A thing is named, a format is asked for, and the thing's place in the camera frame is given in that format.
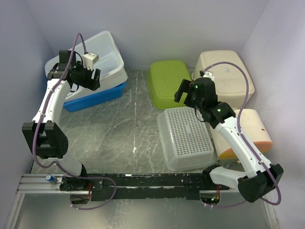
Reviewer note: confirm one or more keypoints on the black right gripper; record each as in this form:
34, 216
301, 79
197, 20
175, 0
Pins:
187, 86

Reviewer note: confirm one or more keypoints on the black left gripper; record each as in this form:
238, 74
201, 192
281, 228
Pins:
92, 84

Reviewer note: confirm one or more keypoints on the blue plastic tub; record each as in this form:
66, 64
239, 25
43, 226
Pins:
95, 99

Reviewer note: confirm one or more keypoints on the translucent white plastic tub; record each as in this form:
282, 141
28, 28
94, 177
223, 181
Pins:
110, 64

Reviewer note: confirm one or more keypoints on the lime green plastic basin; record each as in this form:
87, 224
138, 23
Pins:
164, 79

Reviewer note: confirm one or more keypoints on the cream perforated storage basket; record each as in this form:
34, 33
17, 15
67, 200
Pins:
229, 81

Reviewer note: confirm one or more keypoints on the white perforated plastic basket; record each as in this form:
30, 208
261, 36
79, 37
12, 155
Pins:
185, 140

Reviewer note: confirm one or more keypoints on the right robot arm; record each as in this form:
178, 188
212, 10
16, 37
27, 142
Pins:
260, 176

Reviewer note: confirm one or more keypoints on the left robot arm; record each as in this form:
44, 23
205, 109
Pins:
47, 142

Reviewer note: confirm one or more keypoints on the cream cylindrical bin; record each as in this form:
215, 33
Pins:
252, 124

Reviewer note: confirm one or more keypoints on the blue capacitor cylinder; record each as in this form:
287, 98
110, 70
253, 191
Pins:
51, 179

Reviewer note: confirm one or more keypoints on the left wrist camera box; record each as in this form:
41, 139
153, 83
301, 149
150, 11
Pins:
89, 59

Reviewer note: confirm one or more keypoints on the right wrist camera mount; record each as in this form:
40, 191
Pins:
207, 74

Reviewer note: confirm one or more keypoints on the aluminium rail frame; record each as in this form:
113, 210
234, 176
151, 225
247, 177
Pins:
36, 184

